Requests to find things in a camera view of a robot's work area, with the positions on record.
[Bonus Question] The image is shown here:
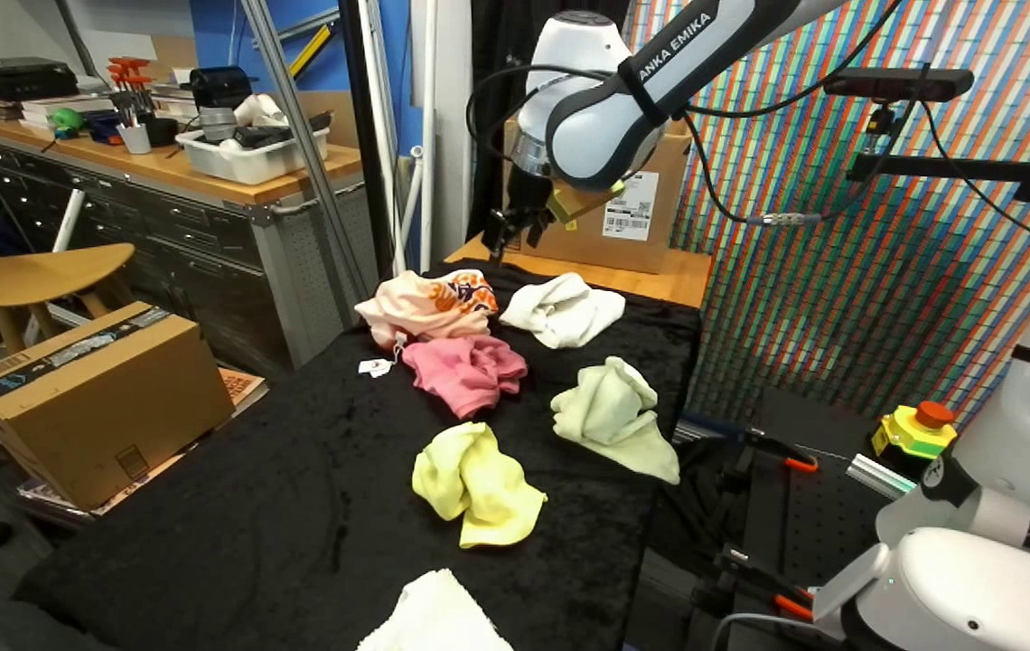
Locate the peach cloth with orange print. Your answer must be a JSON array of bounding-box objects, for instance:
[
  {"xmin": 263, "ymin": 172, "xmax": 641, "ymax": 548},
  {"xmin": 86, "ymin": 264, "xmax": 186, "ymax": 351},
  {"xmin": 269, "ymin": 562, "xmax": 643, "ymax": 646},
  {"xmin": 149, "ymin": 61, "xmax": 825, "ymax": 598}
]
[{"xmin": 349, "ymin": 266, "xmax": 502, "ymax": 353}]

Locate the wooden top workbench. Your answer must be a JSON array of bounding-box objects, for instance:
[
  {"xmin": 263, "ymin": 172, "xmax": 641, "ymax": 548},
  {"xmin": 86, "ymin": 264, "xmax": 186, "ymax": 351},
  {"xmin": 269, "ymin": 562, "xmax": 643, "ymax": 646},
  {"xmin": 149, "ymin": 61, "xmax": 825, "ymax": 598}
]
[{"xmin": 0, "ymin": 93, "xmax": 381, "ymax": 375}]

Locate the yellow cloth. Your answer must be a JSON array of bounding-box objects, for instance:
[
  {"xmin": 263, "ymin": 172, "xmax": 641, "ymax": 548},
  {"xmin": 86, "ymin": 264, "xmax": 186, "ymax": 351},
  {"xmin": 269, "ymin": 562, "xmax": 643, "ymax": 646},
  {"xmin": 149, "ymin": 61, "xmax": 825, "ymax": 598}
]
[{"xmin": 410, "ymin": 421, "xmax": 548, "ymax": 553}]

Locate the slanted aluminium pole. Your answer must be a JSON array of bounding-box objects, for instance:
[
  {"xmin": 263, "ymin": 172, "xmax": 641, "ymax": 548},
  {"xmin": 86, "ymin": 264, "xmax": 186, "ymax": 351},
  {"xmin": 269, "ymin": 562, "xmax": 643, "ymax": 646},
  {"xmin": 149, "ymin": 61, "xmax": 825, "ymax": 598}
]
[{"xmin": 240, "ymin": 0, "xmax": 363, "ymax": 310}]

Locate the black vertical pole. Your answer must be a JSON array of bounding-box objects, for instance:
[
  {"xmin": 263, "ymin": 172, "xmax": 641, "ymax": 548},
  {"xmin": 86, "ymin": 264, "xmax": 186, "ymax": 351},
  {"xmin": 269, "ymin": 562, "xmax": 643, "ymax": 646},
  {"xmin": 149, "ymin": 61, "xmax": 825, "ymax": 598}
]
[{"xmin": 339, "ymin": 0, "xmax": 399, "ymax": 281}]

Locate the colourful patterned backdrop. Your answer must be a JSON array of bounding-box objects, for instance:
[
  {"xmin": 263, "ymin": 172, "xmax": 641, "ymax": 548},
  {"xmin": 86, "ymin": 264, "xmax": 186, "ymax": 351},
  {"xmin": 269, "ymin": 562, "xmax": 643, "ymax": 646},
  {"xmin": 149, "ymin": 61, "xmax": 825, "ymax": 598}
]
[{"xmin": 626, "ymin": 0, "xmax": 1030, "ymax": 436}]

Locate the small white cloth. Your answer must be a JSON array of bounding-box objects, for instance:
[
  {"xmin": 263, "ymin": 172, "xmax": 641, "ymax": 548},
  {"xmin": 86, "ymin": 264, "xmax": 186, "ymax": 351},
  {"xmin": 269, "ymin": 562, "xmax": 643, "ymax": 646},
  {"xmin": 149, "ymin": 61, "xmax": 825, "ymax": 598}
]
[{"xmin": 353, "ymin": 568, "xmax": 518, "ymax": 651}]

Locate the black table cover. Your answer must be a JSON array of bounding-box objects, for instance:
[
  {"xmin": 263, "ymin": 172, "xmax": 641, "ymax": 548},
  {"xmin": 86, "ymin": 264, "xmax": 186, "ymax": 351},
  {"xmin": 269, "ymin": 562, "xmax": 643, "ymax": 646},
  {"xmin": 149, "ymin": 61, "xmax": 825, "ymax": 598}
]
[{"xmin": 10, "ymin": 264, "xmax": 708, "ymax": 651}]

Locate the black stereo camera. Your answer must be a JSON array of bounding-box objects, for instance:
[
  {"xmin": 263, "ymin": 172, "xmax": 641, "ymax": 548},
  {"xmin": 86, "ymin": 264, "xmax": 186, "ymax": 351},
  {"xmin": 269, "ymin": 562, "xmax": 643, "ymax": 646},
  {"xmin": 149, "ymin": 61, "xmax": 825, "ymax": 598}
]
[{"xmin": 822, "ymin": 64, "xmax": 977, "ymax": 139}]

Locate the cardboard box with black tape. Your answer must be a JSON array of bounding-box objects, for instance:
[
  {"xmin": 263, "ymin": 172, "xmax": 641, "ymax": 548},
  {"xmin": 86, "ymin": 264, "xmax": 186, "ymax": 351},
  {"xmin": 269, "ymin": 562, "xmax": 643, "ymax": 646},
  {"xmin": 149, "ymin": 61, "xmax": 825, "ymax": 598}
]
[{"xmin": 0, "ymin": 299, "xmax": 234, "ymax": 515}]

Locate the yellow red emergency stop button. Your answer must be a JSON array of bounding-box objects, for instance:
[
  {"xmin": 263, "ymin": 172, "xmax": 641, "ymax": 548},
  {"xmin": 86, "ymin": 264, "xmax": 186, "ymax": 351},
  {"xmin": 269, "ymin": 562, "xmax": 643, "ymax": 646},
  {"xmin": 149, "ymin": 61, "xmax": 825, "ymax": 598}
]
[{"xmin": 871, "ymin": 398, "xmax": 963, "ymax": 462}]

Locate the pale green cloth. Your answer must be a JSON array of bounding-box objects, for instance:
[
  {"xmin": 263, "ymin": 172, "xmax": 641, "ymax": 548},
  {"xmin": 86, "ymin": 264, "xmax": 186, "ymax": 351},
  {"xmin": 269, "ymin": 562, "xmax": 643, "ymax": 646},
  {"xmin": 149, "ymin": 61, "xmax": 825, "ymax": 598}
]
[{"xmin": 545, "ymin": 353, "xmax": 688, "ymax": 487}]

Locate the black cup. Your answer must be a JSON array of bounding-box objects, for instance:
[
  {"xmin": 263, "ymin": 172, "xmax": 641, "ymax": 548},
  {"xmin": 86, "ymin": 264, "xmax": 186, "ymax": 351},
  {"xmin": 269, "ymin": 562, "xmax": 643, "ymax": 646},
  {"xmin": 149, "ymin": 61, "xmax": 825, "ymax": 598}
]
[{"xmin": 187, "ymin": 64, "xmax": 252, "ymax": 141}]

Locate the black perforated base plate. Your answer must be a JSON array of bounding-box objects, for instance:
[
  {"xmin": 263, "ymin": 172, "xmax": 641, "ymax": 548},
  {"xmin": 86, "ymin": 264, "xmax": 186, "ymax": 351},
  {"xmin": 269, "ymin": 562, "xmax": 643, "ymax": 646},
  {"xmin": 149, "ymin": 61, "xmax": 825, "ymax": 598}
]
[{"xmin": 737, "ymin": 392, "xmax": 889, "ymax": 609}]

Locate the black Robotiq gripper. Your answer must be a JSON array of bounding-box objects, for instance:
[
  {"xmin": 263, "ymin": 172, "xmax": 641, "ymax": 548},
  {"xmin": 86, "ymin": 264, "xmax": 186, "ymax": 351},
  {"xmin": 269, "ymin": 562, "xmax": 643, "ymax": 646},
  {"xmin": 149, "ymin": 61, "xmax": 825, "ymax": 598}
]
[{"xmin": 480, "ymin": 160, "xmax": 560, "ymax": 261}]

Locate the white plastic bin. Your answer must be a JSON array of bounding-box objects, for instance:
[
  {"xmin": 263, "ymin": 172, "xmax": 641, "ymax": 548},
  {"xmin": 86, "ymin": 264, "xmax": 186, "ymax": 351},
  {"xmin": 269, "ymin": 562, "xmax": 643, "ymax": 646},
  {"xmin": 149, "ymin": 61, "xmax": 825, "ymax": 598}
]
[{"xmin": 174, "ymin": 119, "xmax": 333, "ymax": 188}]

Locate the black equipment case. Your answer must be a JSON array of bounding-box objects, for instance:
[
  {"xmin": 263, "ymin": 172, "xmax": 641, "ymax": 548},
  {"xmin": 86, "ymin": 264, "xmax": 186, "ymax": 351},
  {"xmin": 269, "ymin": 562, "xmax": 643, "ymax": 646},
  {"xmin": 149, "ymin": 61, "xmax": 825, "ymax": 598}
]
[{"xmin": 0, "ymin": 58, "xmax": 81, "ymax": 101}]

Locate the low wooden table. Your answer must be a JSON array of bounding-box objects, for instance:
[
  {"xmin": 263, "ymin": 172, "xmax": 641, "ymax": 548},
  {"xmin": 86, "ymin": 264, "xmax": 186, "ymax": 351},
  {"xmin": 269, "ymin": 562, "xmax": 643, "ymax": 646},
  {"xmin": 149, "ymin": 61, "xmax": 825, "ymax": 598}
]
[{"xmin": 445, "ymin": 230, "xmax": 717, "ymax": 316}]

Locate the small green object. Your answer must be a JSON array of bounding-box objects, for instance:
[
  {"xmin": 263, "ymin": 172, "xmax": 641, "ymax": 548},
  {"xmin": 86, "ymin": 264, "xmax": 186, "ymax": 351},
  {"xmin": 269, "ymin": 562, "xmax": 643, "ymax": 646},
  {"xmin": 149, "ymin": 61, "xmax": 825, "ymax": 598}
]
[{"xmin": 42, "ymin": 106, "xmax": 86, "ymax": 139}]

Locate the wooden stool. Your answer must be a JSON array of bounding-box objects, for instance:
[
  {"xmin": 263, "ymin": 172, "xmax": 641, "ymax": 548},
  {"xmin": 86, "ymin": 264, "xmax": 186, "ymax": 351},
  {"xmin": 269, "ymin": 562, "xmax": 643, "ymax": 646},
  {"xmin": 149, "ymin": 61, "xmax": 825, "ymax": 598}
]
[{"xmin": 0, "ymin": 237, "xmax": 141, "ymax": 353}]

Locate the pink cloth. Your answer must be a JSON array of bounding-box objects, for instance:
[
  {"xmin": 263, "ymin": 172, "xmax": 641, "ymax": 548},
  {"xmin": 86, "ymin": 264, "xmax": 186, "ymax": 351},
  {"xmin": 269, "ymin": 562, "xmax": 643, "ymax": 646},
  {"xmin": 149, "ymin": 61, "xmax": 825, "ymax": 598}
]
[{"xmin": 399, "ymin": 334, "xmax": 531, "ymax": 424}]

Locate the orange handled clamp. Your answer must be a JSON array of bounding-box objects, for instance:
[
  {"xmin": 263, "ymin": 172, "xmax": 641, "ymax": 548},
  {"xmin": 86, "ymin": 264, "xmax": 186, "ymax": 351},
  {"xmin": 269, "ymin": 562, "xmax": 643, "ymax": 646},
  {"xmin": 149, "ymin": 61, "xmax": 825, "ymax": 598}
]
[
  {"xmin": 679, "ymin": 412, "xmax": 825, "ymax": 478},
  {"xmin": 717, "ymin": 547, "xmax": 822, "ymax": 627}
]

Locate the cream white towel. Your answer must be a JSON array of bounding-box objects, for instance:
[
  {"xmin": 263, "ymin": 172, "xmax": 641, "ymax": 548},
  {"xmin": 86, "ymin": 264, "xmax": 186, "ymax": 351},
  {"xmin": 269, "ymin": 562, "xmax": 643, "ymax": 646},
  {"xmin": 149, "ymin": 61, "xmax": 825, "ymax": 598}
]
[{"xmin": 496, "ymin": 271, "xmax": 634, "ymax": 353}]

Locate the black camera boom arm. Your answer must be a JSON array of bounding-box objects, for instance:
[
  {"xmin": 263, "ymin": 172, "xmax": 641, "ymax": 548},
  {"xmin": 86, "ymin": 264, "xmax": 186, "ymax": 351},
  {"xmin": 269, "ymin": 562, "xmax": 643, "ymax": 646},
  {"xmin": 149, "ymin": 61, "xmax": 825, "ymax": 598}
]
[{"xmin": 847, "ymin": 141, "xmax": 1030, "ymax": 206}]

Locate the cardboard box with white label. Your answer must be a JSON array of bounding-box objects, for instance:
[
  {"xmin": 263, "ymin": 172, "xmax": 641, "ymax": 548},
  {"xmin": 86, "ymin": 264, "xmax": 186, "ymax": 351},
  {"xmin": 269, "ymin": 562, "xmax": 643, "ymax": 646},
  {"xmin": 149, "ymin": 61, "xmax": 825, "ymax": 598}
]
[{"xmin": 534, "ymin": 122, "xmax": 699, "ymax": 280}]

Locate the silver metal bar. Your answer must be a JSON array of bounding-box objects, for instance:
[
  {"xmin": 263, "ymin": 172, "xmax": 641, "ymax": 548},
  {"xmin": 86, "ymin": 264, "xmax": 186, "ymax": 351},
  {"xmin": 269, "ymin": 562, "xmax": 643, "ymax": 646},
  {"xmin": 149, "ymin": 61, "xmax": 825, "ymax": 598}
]
[{"xmin": 842, "ymin": 448, "xmax": 926, "ymax": 504}]

